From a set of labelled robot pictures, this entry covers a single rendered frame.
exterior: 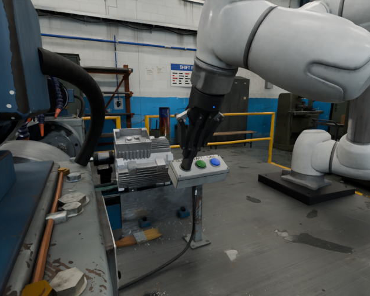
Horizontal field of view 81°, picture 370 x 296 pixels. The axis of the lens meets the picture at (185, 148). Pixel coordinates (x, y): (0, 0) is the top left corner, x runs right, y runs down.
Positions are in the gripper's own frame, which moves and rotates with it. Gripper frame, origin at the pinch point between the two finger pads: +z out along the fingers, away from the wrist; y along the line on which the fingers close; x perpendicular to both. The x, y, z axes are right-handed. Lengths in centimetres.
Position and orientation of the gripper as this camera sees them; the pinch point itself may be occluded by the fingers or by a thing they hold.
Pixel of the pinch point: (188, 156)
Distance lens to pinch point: 59.2
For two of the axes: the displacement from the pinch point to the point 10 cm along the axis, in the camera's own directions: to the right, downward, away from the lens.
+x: 3.8, 6.4, -6.7
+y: -9.0, 0.9, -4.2
